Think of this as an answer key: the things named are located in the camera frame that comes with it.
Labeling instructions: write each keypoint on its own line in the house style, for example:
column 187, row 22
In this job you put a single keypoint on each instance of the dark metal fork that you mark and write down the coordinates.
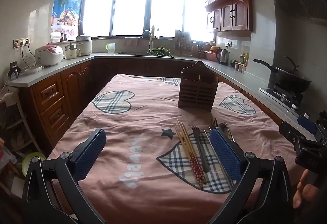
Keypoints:
column 198, row 137

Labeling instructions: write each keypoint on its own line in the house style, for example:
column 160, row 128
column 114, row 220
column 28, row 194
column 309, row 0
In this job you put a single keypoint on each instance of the paper towel roll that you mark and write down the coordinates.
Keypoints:
column 55, row 37

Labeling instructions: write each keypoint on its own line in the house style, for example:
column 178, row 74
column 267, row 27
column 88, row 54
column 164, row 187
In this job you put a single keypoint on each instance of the person's right hand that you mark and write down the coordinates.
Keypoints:
column 304, row 193

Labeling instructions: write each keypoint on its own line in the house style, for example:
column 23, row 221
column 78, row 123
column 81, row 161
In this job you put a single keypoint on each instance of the group of spice bottles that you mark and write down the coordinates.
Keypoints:
column 242, row 63

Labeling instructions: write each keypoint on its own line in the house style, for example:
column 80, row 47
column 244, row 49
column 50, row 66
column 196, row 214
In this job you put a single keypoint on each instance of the black wok with lid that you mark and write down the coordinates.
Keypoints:
column 291, row 79

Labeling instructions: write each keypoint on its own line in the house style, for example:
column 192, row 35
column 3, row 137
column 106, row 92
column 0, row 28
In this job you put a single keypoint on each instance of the small wooden wall cabinets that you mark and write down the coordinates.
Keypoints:
column 232, row 14

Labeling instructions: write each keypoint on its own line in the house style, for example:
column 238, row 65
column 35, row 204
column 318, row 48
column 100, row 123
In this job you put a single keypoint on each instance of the white storage rack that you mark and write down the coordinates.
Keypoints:
column 18, row 121

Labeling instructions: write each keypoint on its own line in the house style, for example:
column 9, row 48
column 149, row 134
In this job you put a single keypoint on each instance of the small white electric pot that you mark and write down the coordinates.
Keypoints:
column 71, row 52

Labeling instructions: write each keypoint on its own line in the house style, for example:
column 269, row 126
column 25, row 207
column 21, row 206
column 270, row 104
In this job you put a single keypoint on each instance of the black clamp device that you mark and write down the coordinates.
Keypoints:
column 14, row 69

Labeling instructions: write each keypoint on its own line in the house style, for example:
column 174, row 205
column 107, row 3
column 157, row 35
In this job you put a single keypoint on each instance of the steel electric kettle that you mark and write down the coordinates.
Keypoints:
column 222, row 56

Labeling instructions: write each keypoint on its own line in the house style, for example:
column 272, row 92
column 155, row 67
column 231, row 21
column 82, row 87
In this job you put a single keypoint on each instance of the kitchen window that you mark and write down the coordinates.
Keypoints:
column 132, row 9

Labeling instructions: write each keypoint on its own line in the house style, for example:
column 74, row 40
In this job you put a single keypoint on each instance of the pink plaid-heart tablecloth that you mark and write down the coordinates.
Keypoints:
column 127, row 124

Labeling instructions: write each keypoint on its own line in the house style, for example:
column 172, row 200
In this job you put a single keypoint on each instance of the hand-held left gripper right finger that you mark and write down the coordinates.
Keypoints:
column 226, row 155

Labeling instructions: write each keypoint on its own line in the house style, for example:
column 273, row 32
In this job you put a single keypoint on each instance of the metal sink faucet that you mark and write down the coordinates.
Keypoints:
column 150, row 40

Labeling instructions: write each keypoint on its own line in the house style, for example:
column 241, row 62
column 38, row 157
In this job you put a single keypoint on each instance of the metal spoon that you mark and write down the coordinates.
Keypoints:
column 222, row 127

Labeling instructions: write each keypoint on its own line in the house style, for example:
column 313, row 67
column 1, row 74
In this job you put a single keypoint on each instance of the wooden base cabinets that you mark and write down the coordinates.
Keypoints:
column 56, row 101

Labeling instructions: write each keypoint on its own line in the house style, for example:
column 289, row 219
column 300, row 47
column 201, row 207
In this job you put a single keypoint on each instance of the pink white rice cooker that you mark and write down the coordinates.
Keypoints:
column 49, row 56

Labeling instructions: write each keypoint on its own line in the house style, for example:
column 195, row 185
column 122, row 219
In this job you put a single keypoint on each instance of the white wall socket strip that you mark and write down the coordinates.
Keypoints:
column 22, row 42

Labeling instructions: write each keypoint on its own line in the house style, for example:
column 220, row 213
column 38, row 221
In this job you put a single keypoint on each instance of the single white wall socket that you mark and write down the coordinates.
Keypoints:
column 228, row 44

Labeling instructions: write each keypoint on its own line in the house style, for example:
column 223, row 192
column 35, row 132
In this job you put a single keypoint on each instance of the black gas stove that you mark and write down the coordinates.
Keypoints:
column 283, row 97

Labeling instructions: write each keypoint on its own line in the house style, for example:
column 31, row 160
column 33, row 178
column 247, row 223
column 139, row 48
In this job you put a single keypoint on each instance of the large white electric cooker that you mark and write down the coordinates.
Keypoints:
column 84, row 46

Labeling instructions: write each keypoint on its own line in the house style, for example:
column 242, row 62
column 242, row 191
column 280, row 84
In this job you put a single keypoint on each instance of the green leafy vegetables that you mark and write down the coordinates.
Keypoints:
column 159, row 51

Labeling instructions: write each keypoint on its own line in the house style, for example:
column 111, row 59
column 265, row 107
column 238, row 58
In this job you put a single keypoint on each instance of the wooden slatted utensil holder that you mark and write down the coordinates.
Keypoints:
column 198, row 88

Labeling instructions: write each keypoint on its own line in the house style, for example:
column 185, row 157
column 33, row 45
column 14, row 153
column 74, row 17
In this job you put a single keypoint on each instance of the metal dish rack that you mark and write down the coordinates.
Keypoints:
column 183, row 44

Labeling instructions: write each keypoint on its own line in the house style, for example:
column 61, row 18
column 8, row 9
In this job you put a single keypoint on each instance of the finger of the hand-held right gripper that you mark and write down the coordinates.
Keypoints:
column 290, row 132
column 306, row 124

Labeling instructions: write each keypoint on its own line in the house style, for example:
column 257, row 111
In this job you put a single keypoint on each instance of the red plastic basin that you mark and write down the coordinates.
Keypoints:
column 210, row 55

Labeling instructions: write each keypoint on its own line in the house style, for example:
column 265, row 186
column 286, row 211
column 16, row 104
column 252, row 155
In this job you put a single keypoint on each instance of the green rimmed bowl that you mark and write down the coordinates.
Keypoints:
column 32, row 162

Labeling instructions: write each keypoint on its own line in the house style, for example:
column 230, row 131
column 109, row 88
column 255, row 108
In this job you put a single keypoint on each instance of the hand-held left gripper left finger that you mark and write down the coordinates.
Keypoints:
column 89, row 155

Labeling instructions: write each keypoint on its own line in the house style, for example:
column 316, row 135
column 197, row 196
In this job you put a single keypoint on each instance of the silver metal fork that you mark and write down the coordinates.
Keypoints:
column 214, row 123

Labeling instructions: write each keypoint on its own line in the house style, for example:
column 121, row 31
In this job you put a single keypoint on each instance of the tropical fruit window poster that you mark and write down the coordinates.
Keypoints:
column 67, row 6

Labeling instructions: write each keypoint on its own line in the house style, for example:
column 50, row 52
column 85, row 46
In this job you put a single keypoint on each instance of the tall bottle on sill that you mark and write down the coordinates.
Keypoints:
column 153, row 32

